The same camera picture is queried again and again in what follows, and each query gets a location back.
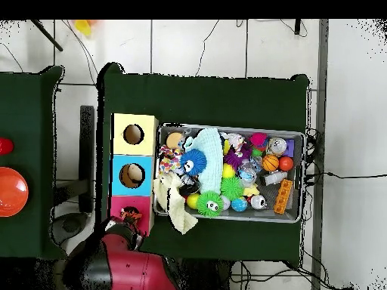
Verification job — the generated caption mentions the orange toy building brick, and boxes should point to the orange toy building brick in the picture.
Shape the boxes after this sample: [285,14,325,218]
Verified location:
[273,178,293,215]

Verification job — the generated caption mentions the mint green muslin cloth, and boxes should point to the mint green muslin cloth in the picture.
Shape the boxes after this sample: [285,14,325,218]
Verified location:
[184,127,224,196]

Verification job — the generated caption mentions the black rod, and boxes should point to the black rod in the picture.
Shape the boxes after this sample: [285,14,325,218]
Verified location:
[29,20,64,52]

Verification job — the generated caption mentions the crumpled polka dot paper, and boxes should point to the crumpled polka dot paper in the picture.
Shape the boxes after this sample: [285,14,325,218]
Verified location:
[157,144,184,175]

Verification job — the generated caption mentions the orange bowl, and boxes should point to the orange bowl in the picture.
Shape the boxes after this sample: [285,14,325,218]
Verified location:
[0,166,29,218]

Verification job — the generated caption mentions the dark green side table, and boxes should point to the dark green side table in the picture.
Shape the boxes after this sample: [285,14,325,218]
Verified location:
[0,65,69,261]

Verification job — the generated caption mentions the shallow wire mesh bin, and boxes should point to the shallow wire mesh bin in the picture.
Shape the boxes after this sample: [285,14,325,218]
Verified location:
[153,122,306,224]

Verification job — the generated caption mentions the cream muslin cloth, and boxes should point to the cream muslin cloth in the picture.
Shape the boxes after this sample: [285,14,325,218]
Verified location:
[153,173,199,236]

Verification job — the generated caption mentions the thin black floor cable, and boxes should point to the thin black floor cable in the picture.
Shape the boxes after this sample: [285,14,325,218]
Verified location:
[303,171,387,180]
[194,20,221,77]

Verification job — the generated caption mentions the small orange basketball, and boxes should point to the small orange basketball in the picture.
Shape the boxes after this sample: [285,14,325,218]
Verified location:
[262,154,280,172]

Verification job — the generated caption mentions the small red plastic object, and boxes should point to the small red plastic object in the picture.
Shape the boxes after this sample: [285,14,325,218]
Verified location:
[0,137,15,156]

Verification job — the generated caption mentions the smooth orange-red ball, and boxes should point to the smooth orange-red ball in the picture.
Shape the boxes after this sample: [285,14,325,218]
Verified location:
[277,156,295,172]

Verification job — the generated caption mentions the blue spiky ball with eyes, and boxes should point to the blue spiky ball with eyes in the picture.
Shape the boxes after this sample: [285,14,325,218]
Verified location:
[179,148,208,176]

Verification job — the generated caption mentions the small tiger plush toy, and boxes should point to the small tiger plush toy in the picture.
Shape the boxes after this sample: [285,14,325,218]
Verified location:
[119,208,144,227]

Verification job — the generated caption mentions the small green spiky rubber ball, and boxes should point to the small green spiky rubber ball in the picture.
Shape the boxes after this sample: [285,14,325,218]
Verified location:
[220,176,243,201]

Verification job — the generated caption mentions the pink spiky rubber ball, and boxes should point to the pink spiky rubber ball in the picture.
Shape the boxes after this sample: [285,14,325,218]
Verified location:
[248,131,269,149]

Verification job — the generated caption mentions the dark green tablecloth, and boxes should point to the dark green tablecloth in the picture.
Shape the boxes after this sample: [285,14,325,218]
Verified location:
[94,62,311,270]

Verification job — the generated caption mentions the wooden box with three holes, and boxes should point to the wooden box with three holes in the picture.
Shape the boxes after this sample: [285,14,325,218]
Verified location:
[107,113,159,237]

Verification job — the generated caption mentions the yellow plastic toy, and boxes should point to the yellow plastic toy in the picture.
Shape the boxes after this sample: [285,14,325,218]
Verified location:
[73,20,99,37]

